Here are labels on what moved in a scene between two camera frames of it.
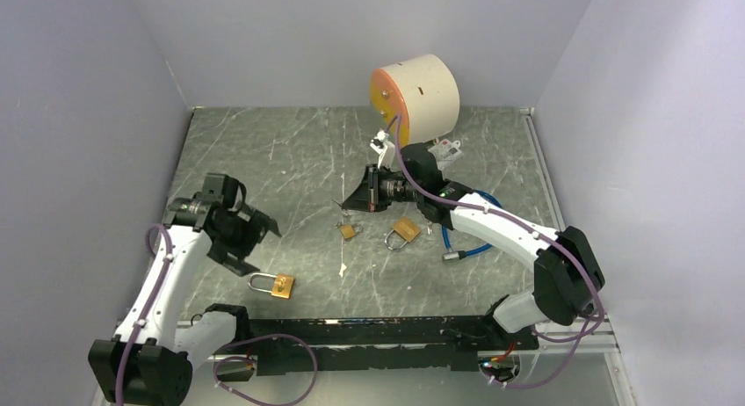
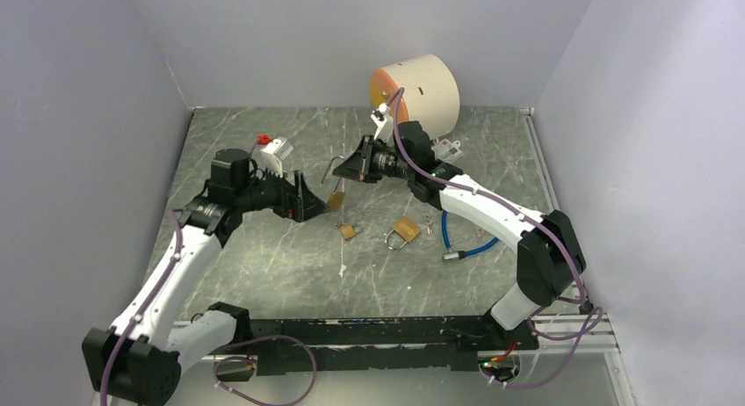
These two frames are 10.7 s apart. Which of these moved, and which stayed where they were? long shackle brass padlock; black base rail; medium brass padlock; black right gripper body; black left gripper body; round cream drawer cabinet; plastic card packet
Moved: black right gripper body; long shackle brass padlock; black left gripper body
Stayed: round cream drawer cabinet; medium brass padlock; black base rail; plastic card packet
